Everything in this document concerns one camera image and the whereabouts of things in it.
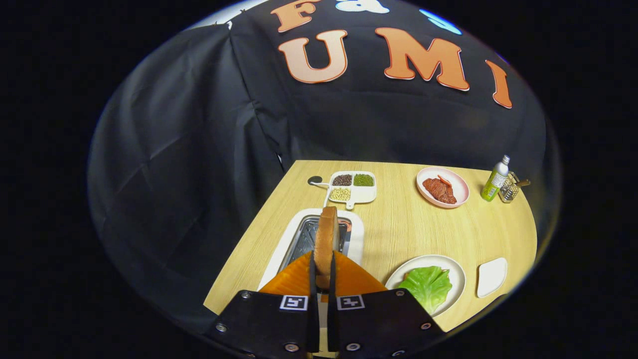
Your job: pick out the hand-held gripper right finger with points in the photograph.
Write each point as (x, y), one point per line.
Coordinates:
(384, 319)

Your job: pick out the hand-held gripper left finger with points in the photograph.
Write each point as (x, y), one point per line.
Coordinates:
(269, 319)

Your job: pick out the green lettuce leaf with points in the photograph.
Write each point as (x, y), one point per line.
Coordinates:
(426, 286)

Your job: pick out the toasted bread slice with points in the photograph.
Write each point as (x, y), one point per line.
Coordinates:
(326, 239)

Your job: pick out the white toaster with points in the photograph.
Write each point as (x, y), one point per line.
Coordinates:
(357, 242)

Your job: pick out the white round plate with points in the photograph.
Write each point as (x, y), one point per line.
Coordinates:
(453, 274)

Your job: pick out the white square plate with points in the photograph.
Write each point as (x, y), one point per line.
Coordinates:
(492, 277)

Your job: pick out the white divided tray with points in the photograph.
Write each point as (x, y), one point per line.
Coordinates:
(366, 194)

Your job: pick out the pile of yellow beans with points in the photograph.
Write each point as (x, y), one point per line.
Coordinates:
(340, 194)

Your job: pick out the brown meat piece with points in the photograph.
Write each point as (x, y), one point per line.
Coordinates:
(438, 192)

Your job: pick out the pile of green beans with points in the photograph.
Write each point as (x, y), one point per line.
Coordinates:
(364, 180)

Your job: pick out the pile of brown beans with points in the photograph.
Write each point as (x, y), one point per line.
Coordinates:
(342, 180)

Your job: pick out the dark round table grommet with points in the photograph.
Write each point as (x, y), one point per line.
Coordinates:
(314, 180)

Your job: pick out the red sausage piece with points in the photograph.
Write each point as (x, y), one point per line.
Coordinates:
(444, 180)

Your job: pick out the pink round plate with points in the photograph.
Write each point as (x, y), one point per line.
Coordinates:
(458, 187)

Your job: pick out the green label bottle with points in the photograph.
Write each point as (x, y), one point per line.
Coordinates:
(494, 184)

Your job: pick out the black backdrop cloth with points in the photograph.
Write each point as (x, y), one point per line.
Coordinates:
(199, 149)

